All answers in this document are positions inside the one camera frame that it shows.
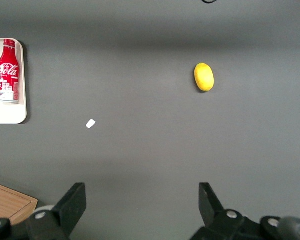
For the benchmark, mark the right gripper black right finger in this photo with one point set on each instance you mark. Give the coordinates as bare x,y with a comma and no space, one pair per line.
211,207

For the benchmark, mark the wooden drawer cabinet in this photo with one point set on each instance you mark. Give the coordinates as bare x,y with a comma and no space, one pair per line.
5,202

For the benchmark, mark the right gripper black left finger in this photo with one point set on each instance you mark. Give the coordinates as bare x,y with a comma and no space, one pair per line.
72,205

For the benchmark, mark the yellow lemon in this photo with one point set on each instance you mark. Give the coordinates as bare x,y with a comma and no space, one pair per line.
204,77

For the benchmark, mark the red cola bottle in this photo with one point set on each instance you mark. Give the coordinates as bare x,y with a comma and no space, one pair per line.
7,72

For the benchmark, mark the small white scrap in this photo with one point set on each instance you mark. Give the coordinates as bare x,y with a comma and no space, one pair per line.
90,123

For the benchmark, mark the cream plastic tray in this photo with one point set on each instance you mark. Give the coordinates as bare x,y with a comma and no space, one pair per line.
20,112

